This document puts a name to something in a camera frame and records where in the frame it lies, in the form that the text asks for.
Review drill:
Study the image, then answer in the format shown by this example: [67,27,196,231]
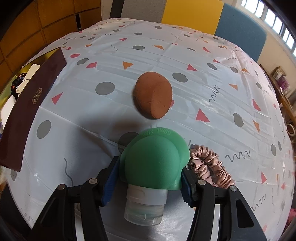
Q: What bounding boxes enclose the grey yellow blue headboard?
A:
[121,0,266,61]

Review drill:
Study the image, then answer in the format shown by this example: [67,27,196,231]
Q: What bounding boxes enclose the beige waffle cloth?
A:
[16,64,41,95]

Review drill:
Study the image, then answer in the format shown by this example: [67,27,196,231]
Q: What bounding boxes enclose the green silicone squeeze bottle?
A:
[120,128,190,226]

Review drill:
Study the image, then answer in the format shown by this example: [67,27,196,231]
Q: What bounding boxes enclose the brown makeup sponge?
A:
[133,72,173,120]

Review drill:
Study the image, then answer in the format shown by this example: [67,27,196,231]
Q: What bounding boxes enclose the pink satin scrunchie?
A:
[188,145,235,189]

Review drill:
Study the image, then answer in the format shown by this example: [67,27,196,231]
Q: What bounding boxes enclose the wooden side table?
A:
[260,64,296,130]

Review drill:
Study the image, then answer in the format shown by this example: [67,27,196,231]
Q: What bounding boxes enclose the window with bars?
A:
[240,0,295,58]

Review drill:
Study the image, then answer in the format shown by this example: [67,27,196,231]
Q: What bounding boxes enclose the gold metal tray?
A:
[1,47,66,172]

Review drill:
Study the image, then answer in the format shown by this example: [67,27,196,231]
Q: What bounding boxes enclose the white sponge block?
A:
[1,95,16,128]

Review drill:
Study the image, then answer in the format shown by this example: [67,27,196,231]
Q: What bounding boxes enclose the patterned white tablecloth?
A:
[1,19,295,240]

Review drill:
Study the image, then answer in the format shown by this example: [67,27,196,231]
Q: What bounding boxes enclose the boxes on side table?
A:
[272,66,290,94]

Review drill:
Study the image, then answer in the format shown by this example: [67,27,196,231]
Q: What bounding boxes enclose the wooden wardrobe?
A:
[1,1,101,89]

